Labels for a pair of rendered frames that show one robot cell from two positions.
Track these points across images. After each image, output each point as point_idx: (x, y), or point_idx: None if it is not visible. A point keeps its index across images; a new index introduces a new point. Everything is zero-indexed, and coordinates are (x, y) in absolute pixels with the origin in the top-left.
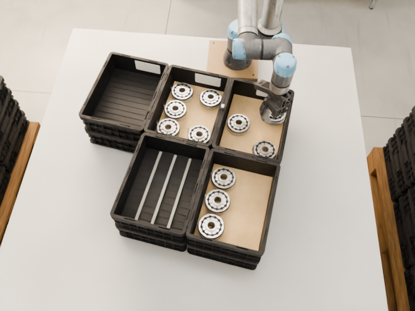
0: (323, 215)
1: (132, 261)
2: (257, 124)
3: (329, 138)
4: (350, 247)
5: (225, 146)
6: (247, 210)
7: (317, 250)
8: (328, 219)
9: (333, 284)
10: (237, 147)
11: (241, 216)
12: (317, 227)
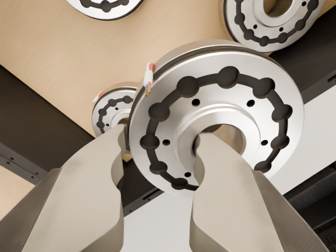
0: (178, 199)
1: None
2: (184, 7)
3: (315, 111)
4: (175, 234)
5: (20, 23)
6: (24, 196)
7: (136, 222)
8: (179, 205)
9: (128, 247)
10: (62, 51)
11: (4, 199)
12: (157, 205)
